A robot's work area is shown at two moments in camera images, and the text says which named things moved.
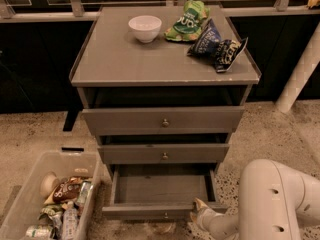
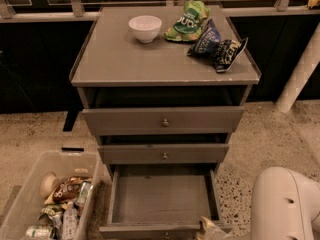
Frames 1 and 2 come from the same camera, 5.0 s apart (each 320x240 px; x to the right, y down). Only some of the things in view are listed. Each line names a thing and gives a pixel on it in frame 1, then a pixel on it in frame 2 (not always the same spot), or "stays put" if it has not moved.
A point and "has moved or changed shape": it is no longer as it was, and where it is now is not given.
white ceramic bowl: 145,27 stays put
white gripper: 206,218 → 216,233
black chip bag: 226,52 stays put
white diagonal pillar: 301,73 stays put
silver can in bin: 39,231 stays put
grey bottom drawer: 163,191 has moved or changed shape
